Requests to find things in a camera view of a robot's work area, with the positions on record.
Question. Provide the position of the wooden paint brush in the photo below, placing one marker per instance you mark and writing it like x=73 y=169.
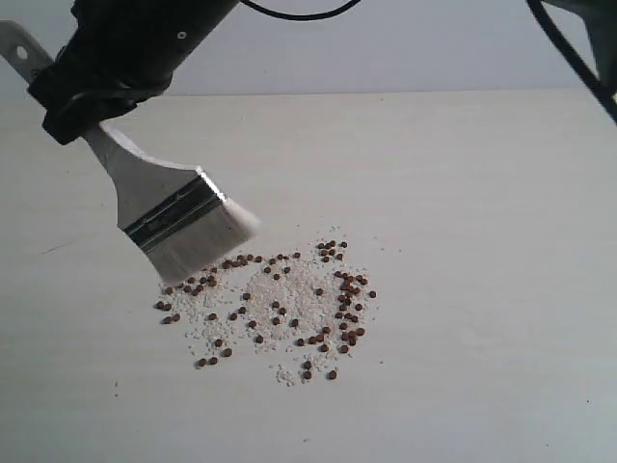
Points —
x=175 y=214

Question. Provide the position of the scattered rice and brown pellets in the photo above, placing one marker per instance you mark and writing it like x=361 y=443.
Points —
x=298 y=313

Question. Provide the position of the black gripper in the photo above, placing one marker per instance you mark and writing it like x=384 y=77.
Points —
x=85 y=86

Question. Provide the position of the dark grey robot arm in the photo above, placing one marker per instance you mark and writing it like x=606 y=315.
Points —
x=107 y=24

